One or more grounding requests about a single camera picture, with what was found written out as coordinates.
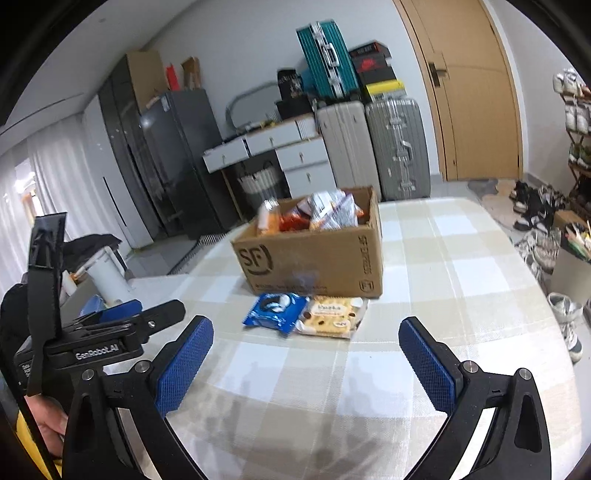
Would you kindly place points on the oval mirror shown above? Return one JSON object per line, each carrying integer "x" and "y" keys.
{"x": 249, "y": 101}

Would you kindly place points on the brown cardboard box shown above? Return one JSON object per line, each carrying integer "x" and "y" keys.
{"x": 314, "y": 258}

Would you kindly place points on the grey white laundry basket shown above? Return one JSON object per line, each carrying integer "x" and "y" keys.
{"x": 257, "y": 184}

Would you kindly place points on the yellow shoe box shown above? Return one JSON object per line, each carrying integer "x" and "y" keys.
{"x": 387, "y": 90}

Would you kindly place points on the small open cardboard box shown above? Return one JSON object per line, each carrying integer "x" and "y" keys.
{"x": 191, "y": 74}

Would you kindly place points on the pile of shoes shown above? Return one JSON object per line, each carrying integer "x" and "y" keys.
{"x": 535, "y": 217}

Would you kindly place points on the white orange snack bag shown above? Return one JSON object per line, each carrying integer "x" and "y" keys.
{"x": 325, "y": 203}

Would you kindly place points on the dark grey fridge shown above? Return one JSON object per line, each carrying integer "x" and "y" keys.
{"x": 184, "y": 157}

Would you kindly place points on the wooden door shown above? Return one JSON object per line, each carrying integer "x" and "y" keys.
{"x": 475, "y": 92}

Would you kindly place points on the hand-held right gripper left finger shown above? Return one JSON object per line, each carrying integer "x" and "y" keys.
{"x": 184, "y": 364}

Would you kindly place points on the grey door mat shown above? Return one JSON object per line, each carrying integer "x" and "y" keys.
{"x": 489, "y": 191}

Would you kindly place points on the dark glass cabinet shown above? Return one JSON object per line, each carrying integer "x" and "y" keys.
{"x": 124, "y": 147}

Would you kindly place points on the beige cookie packet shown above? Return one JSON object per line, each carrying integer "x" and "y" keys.
{"x": 330, "y": 316}

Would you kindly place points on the black printed bag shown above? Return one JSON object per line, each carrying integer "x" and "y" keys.
{"x": 291, "y": 84}

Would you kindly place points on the black storage box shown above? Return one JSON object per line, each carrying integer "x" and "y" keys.
{"x": 294, "y": 108}

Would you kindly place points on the blue cookie packet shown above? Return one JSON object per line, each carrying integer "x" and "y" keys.
{"x": 277, "y": 311}

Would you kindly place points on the teal suitcase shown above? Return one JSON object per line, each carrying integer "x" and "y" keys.
{"x": 325, "y": 60}

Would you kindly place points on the white sneaker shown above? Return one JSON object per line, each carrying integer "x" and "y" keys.
{"x": 565, "y": 323}

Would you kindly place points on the person's left hand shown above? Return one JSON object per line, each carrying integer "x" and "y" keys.
{"x": 46, "y": 420}

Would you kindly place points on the black red shoe box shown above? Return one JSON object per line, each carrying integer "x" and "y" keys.
{"x": 371, "y": 57}

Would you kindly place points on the orange snack packet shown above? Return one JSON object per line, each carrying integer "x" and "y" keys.
{"x": 268, "y": 217}

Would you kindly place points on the yellow-sleeved left forearm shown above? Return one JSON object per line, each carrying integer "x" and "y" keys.
{"x": 34, "y": 454}

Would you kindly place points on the dark floor rug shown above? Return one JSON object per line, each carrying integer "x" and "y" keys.
{"x": 198, "y": 254}

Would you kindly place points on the white sheer curtain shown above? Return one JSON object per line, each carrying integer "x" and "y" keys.
{"x": 55, "y": 184}

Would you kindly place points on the red crinkled snack packet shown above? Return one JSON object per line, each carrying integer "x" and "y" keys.
{"x": 295, "y": 222}

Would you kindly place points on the white desk with drawers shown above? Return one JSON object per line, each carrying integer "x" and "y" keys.
{"x": 304, "y": 157}

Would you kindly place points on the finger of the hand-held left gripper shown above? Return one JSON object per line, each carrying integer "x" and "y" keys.
{"x": 159, "y": 318}
{"x": 121, "y": 310}

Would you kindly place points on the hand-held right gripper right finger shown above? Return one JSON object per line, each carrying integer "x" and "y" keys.
{"x": 427, "y": 364}

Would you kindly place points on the red paper bag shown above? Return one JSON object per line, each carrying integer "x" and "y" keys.
{"x": 172, "y": 79}

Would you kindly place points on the white suitcase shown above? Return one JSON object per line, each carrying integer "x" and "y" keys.
{"x": 346, "y": 147}

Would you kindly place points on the silver suitcase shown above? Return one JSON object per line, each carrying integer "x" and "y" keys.
{"x": 397, "y": 147}

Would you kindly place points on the large flat cardboard box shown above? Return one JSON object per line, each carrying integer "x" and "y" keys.
{"x": 147, "y": 74}

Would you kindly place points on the black jacket on chair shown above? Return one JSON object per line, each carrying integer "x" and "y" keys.
{"x": 14, "y": 323}

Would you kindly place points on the shoe rack with shoes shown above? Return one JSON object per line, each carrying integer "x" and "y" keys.
{"x": 577, "y": 120}

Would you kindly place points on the black puffy jacket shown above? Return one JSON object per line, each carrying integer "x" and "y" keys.
{"x": 92, "y": 247}

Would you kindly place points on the checkered tablecloth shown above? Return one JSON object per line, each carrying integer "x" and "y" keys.
{"x": 438, "y": 286}

